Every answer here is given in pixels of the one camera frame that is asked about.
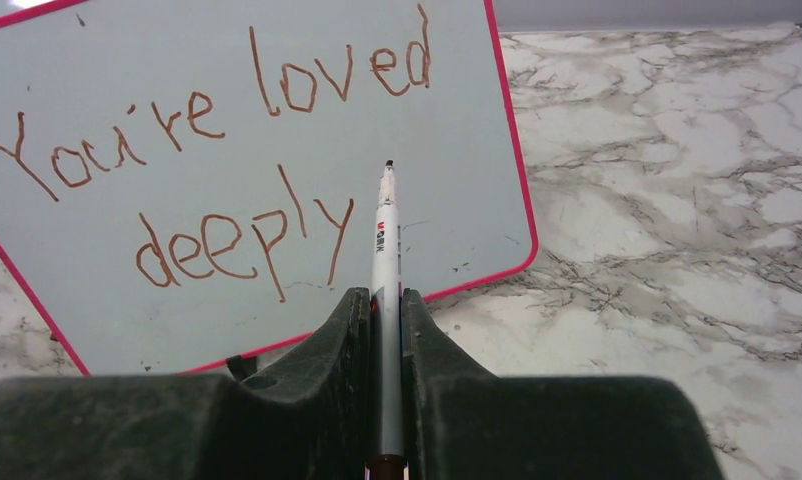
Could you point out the pink framed whiteboard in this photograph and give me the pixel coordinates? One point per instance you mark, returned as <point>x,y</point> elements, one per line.
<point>185,181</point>

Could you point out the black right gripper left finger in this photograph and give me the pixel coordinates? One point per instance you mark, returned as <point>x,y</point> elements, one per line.
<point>303,417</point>

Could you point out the white whiteboard marker pen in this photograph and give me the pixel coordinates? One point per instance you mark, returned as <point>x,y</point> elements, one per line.
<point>386,457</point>

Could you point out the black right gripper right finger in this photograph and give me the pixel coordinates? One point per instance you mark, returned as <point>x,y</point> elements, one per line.
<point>468,423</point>

